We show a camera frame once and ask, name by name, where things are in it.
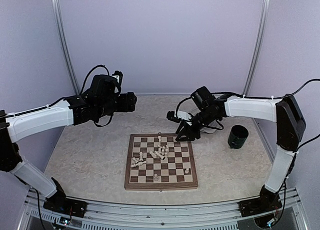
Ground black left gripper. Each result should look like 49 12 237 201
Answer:
97 91 137 118

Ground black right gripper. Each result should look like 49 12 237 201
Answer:
175 108 218 141

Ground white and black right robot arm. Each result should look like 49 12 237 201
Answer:
173 86 306 212

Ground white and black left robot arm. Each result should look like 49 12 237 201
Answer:
0 71 137 212

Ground wooden chess board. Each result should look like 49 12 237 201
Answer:
124 133 199 191

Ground white plate with spiral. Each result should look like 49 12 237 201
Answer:
189 107 220 134

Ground fallen white king centre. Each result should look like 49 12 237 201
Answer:
160 150 168 160

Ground fallen white bishop centre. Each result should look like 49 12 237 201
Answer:
149 151 157 159

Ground dark green cup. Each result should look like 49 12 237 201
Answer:
227 125 249 149

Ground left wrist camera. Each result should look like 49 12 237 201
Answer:
111 70 123 85

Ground aluminium front rail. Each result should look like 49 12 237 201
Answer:
14 184 311 230

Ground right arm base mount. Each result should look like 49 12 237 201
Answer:
238 197 283 217

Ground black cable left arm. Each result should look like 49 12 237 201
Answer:
24 184 51 230

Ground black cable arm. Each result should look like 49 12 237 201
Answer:
24 184 51 230
284 78 320 153

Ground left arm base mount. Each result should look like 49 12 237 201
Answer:
43 197 88 218

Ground left aluminium corner post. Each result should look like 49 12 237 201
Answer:
51 0 80 95

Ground aluminium corner post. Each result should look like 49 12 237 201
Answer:
51 0 80 95
242 0 271 96

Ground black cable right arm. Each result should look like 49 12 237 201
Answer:
284 78 320 153

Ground right aluminium corner post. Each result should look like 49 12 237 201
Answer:
242 0 271 96

